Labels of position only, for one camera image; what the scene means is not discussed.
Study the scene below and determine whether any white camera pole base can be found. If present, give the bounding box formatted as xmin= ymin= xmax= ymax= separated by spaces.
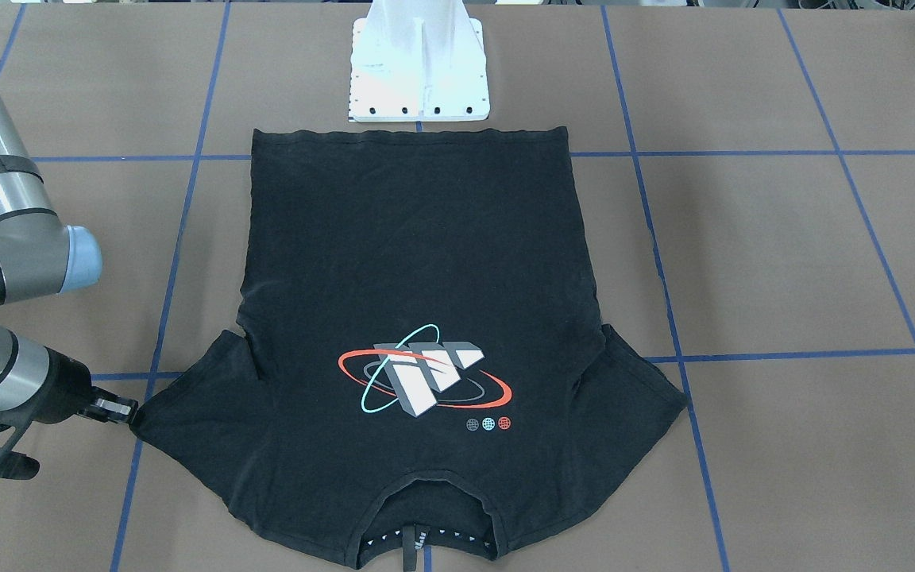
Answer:
xmin=346 ymin=1 xmax=491 ymax=123

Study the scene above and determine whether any black t-shirt with logo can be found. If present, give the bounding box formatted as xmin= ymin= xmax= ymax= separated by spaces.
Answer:
xmin=132 ymin=127 xmax=689 ymax=570

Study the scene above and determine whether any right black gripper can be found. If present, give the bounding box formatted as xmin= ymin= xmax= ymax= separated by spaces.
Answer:
xmin=18 ymin=348 xmax=139 ymax=424

